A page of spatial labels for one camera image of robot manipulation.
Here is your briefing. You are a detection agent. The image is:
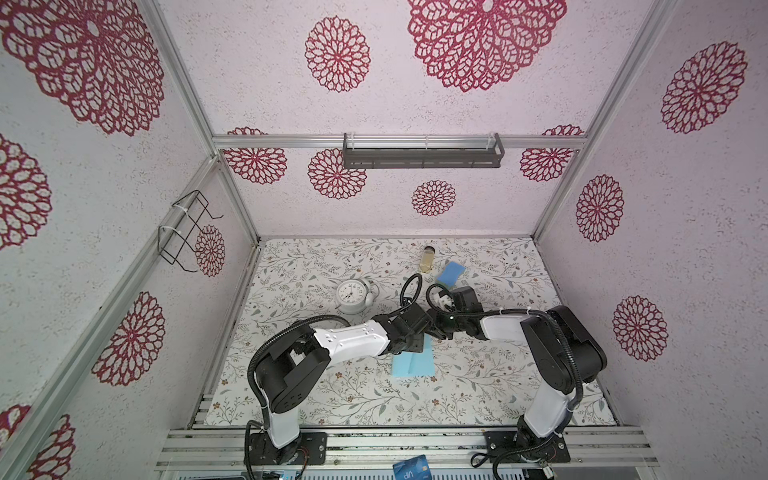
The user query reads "blue card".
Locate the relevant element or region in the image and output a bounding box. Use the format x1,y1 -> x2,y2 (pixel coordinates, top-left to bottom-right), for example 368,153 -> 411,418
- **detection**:
392,455 -> 433,480

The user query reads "black wall shelf rack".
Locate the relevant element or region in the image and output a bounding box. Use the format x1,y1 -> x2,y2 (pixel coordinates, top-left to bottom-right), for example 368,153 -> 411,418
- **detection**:
342,134 -> 505,170

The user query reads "black wire wall basket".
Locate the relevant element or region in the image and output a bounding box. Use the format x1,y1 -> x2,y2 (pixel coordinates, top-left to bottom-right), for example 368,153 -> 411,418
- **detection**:
155,189 -> 224,274

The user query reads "white alarm clock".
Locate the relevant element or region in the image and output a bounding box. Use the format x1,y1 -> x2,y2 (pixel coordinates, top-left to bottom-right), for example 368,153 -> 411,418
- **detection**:
335,278 -> 380,315

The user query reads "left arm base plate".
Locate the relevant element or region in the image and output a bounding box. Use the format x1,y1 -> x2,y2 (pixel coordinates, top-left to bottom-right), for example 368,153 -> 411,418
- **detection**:
244,431 -> 328,467

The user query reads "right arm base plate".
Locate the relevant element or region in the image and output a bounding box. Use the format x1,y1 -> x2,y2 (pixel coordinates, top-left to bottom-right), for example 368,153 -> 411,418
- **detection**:
483,430 -> 571,463

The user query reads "blue green sponge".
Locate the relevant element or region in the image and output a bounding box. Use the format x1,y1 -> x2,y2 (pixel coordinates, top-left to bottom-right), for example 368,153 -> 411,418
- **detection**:
436,261 -> 466,289

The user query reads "light blue paper sheet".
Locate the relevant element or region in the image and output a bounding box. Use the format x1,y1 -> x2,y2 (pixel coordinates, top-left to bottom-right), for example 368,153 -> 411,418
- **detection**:
392,335 -> 436,378

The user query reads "small yellow liquid jar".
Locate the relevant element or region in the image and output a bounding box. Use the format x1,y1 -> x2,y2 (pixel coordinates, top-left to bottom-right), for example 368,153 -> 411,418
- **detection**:
419,246 -> 436,273

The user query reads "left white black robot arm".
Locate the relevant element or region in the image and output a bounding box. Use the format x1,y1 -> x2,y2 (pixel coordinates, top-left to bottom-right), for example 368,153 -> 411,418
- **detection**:
246,303 -> 434,450

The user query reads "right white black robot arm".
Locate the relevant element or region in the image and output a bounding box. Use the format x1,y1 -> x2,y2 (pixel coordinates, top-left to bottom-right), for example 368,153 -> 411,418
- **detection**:
425,284 -> 607,448

